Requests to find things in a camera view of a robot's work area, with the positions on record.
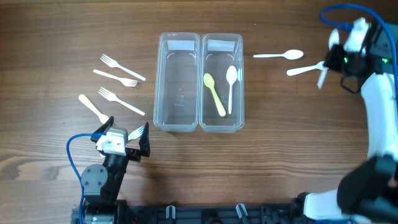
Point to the white fork top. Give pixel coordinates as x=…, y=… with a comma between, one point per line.
x=114, y=64

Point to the cream wooden fork lower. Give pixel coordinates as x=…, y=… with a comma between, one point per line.
x=84, y=99

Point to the cream yellow spoon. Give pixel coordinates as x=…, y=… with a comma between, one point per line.
x=210, y=83

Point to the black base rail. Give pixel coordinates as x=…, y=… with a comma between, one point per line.
x=264, y=214

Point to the white spoon top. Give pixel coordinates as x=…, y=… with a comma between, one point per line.
x=293, y=54

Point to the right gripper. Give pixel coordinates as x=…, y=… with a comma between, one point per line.
x=334, y=55

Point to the clear plastic container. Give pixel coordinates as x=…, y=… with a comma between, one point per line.
x=176, y=86
x=219, y=51

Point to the left clear plastic container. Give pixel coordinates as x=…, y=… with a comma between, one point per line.
x=176, y=86

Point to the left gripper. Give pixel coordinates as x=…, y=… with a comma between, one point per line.
x=131, y=154

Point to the white spoon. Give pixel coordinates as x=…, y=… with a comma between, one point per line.
x=296, y=71
x=231, y=76
x=293, y=54
x=334, y=38

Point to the right clear plastic container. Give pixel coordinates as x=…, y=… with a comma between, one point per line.
x=219, y=51

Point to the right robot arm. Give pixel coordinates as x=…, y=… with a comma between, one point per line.
x=369, y=192

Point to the white fork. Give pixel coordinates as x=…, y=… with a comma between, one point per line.
x=112, y=97
x=136, y=133
x=114, y=64

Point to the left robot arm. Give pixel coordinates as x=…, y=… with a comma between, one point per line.
x=102, y=182

